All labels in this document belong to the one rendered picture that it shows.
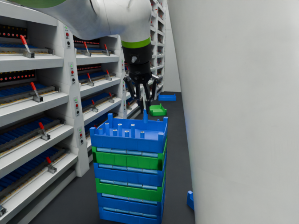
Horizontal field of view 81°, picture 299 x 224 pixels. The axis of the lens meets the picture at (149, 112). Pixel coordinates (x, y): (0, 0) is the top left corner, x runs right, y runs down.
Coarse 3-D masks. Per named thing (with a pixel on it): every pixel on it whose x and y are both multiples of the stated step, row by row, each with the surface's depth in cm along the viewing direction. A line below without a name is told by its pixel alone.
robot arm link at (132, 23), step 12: (108, 0) 44; (120, 0) 44; (132, 0) 44; (144, 0) 45; (108, 12) 44; (120, 12) 44; (132, 12) 45; (144, 12) 46; (120, 24) 46; (132, 24) 47; (144, 24) 48; (120, 36) 52; (132, 36) 49; (144, 36) 50
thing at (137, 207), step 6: (102, 198) 82; (108, 198) 81; (162, 198) 81; (102, 204) 83; (108, 204) 82; (114, 204) 82; (120, 204) 81; (126, 204) 80; (132, 204) 80; (138, 204) 79; (144, 204) 78; (150, 204) 78; (162, 204) 84; (126, 210) 81; (132, 210) 81; (138, 210) 80; (144, 210) 79; (150, 210) 79; (156, 210) 78
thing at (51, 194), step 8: (64, 176) 108; (72, 176) 113; (56, 184) 102; (64, 184) 106; (48, 192) 96; (56, 192) 100; (32, 200) 91; (40, 200) 91; (48, 200) 95; (24, 208) 86; (32, 208) 86; (40, 208) 90; (16, 216) 82; (24, 216) 82; (32, 216) 86
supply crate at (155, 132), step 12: (108, 120) 89; (120, 120) 90; (132, 120) 88; (96, 132) 73; (156, 132) 86; (96, 144) 73; (108, 144) 72; (120, 144) 71; (132, 144) 70; (144, 144) 69; (156, 144) 68
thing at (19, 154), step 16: (48, 112) 106; (0, 128) 81; (16, 128) 86; (32, 128) 89; (48, 128) 95; (64, 128) 100; (0, 144) 74; (16, 144) 79; (32, 144) 82; (48, 144) 88; (0, 160) 69; (16, 160) 72; (0, 176) 67
